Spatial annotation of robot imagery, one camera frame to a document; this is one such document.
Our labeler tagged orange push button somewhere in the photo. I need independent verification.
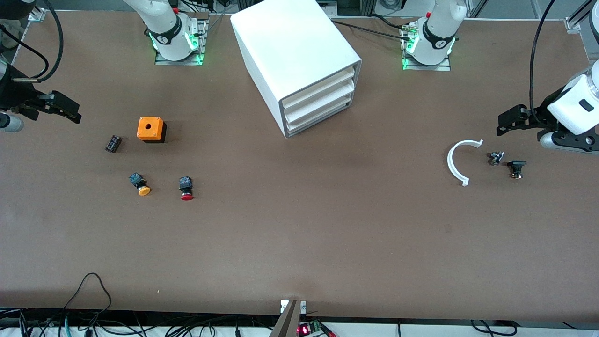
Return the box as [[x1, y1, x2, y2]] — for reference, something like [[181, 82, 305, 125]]
[[129, 172, 152, 197]]

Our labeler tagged white drawer cabinet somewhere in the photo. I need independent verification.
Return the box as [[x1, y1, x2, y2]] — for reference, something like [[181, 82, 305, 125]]
[[230, 0, 362, 139]]

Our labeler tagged black component with brass end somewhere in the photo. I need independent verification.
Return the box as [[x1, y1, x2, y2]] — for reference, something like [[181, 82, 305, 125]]
[[507, 160, 528, 180]]

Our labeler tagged white curved plastic arc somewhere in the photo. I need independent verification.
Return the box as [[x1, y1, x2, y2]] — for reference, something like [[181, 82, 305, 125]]
[[447, 139, 484, 187]]

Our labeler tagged green board with red light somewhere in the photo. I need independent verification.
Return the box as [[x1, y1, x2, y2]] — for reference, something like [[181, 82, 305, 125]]
[[297, 320, 323, 337]]

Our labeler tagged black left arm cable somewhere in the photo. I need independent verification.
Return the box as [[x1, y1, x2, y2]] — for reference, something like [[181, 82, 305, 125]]
[[529, 0, 558, 127]]

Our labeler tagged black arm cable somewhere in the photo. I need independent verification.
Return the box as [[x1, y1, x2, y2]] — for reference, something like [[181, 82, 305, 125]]
[[529, 0, 558, 127], [0, 0, 65, 84]]

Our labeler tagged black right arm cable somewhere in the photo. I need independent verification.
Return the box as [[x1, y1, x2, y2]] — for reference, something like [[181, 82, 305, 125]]
[[0, 0, 65, 84]]

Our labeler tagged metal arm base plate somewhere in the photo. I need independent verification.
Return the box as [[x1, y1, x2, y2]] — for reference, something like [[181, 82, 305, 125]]
[[154, 18, 208, 66], [401, 21, 452, 72]]

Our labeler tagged aluminium frame profile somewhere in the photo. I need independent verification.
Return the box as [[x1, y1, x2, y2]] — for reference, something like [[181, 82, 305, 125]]
[[28, 0, 47, 22], [564, 0, 599, 33]]

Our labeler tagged orange button enclosure box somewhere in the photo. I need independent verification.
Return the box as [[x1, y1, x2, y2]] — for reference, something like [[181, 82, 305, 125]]
[[137, 117, 167, 144]]

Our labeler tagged black looped table cable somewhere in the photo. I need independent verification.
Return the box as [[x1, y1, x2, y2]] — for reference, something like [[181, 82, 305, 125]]
[[63, 272, 113, 323]]

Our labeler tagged black cable behind cabinet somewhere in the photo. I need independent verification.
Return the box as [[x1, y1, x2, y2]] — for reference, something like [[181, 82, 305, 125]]
[[330, 19, 417, 40]]

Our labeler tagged tangle of black cables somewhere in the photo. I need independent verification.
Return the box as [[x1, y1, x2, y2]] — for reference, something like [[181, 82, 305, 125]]
[[0, 307, 281, 337]]

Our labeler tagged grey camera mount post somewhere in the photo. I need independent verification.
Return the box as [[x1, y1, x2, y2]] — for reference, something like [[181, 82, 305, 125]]
[[269, 300, 300, 337]]

